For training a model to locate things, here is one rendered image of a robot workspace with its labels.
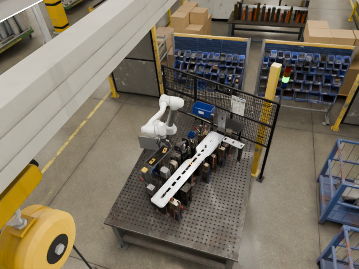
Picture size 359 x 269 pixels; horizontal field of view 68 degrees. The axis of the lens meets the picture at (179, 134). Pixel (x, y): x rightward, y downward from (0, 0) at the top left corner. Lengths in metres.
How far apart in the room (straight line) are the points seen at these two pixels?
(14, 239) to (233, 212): 2.94
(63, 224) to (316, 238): 3.89
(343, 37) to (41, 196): 5.99
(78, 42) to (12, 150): 0.25
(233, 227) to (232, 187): 0.54
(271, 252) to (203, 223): 1.13
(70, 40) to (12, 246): 0.42
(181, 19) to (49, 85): 7.01
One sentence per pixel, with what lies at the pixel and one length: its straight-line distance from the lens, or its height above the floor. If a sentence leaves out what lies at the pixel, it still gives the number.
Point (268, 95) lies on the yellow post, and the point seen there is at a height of 1.59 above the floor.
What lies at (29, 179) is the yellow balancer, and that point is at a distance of 0.55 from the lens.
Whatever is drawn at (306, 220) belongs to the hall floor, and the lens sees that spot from 4.37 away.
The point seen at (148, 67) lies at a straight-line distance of 5.61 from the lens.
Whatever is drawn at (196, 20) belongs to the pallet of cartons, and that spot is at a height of 0.84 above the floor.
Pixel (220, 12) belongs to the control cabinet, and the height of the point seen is 0.32.
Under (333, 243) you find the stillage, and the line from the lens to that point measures 3.59.
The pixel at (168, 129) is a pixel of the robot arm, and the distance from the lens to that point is 3.88.
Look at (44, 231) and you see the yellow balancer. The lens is 0.61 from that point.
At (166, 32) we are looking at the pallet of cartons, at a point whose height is 1.04.
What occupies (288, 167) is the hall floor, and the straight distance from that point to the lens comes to 4.88.
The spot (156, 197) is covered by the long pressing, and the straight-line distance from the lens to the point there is 3.14.
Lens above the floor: 3.62
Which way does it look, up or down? 44 degrees down
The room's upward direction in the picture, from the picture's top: 5 degrees counter-clockwise
